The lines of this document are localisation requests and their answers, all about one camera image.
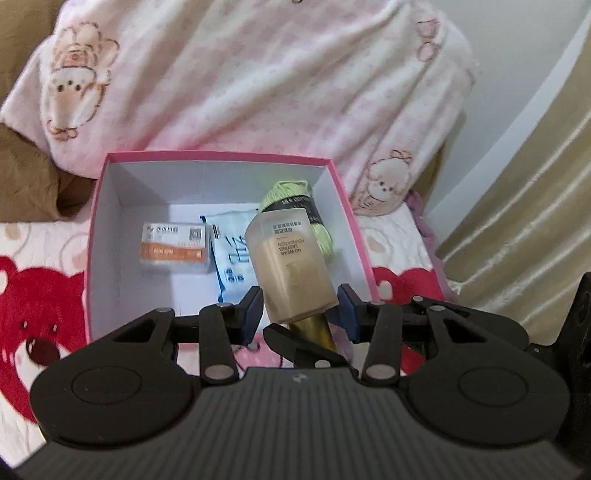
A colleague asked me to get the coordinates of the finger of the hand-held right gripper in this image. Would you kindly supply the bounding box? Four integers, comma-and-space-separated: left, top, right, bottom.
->
263, 322, 354, 370

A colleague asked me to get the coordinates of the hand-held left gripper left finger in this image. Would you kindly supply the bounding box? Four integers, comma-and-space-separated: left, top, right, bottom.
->
91, 285, 265, 386

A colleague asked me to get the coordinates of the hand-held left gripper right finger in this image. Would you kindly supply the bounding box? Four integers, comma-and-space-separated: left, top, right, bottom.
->
336, 282, 531, 387

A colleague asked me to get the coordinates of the foundation bottle with gold cap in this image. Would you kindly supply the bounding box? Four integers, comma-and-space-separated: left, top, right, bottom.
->
244, 208, 347, 361

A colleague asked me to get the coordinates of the blue tissue packet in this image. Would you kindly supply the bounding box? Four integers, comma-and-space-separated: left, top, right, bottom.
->
199, 209, 262, 305

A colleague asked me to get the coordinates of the orange white small packet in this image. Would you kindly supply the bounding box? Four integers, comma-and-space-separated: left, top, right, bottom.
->
140, 222, 217, 275

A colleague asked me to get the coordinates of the pink cardboard box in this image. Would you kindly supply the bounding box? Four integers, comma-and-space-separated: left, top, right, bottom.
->
82, 150, 380, 370

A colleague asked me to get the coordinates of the green yarn skein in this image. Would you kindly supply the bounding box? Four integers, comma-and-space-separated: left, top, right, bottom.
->
257, 181, 340, 266

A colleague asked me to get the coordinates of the beige striped curtain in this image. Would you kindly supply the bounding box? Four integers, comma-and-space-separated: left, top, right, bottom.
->
434, 120, 591, 342

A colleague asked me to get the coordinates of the red bear printed blanket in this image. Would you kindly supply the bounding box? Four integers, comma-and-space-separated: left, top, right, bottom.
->
0, 203, 451, 472

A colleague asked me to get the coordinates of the pink bear-print blanket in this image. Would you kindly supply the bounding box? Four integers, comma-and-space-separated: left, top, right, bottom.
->
0, 0, 478, 217

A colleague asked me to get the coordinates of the brown fleece cushion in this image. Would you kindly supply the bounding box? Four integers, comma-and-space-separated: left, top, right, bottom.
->
0, 124, 98, 224

